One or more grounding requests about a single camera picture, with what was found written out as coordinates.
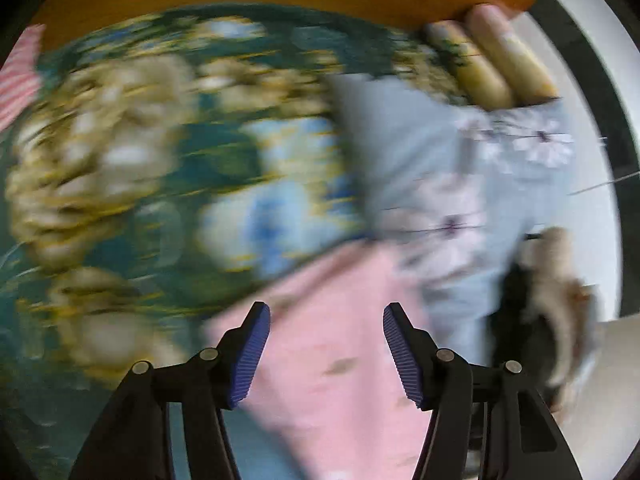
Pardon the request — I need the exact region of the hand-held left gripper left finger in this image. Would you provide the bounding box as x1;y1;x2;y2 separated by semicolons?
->
70;301;272;480

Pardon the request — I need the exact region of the teal floral bed sheet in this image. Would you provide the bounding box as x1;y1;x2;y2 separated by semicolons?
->
0;5;471;480

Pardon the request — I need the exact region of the yellow floral pillow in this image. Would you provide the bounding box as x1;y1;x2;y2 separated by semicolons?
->
425;20;516;109

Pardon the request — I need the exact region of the blue daisy print quilt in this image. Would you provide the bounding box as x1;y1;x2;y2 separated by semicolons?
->
327;75;576;376

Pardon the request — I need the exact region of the white wardrobe with black stripe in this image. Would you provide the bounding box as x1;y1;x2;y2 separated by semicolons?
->
520;0;640;321

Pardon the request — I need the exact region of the pink fleece floral garment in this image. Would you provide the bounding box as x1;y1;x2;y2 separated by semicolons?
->
202;240;481;480

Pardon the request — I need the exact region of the pink striped cloth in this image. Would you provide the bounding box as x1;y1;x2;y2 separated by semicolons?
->
0;24;46;131

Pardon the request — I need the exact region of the light blue shirt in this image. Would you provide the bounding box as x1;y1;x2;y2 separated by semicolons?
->
220;405;311;480

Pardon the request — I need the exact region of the dark fur-trimmed coat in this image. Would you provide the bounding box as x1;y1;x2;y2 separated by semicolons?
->
492;227;601;411

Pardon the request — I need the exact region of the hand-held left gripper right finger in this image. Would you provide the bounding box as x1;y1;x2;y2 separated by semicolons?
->
382;302;583;480

